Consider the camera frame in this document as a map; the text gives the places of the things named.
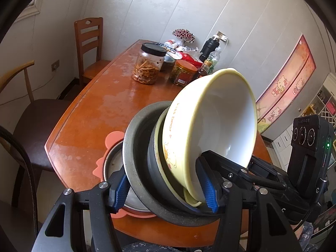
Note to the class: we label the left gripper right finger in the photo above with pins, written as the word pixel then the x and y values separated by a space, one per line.
pixel 224 198

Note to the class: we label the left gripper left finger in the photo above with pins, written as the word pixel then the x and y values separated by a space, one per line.
pixel 105 199

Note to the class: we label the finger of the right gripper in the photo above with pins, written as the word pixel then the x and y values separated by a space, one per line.
pixel 266 170
pixel 238 174

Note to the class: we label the round metal pan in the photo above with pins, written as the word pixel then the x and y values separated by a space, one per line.
pixel 119 188

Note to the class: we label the wide stainless steel bowl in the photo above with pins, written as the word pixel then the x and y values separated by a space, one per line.
pixel 147 183

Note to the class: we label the yellow bowl with handle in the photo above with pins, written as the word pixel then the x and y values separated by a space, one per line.
pixel 216 112

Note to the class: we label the deep stainless steel bowl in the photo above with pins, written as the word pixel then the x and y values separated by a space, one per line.
pixel 170 191

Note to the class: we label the pink Hello Kitty door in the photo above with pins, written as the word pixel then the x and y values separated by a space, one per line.
pixel 286 86

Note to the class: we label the brown sauce bottle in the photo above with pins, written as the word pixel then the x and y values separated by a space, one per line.
pixel 203 70

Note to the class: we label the red lidded tin jar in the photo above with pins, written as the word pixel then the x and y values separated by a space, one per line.
pixel 182 73

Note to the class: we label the curved light wood chair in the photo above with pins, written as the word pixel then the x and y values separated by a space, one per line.
pixel 36 123

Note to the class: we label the clear bottle with green contents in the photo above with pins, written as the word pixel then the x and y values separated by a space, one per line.
pixel 213 57

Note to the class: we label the red snack package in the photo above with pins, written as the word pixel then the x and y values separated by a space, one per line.
pixel 188 58

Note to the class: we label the metal bowl behind jars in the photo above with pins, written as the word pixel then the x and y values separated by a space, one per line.
pixel 168 63

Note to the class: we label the black thermos bottle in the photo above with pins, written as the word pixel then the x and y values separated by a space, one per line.
pixel 209 46

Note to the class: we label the plastic jar with black lid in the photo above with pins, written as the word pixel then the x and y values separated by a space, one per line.
pixel 149 62

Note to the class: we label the brown wooden slat chair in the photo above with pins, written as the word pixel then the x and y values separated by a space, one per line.
pixel 89 36

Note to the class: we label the wall power socket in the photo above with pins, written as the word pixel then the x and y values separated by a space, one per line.
pixel 222 37

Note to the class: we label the low wall outlet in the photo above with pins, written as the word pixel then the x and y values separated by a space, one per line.
pixel 55 65

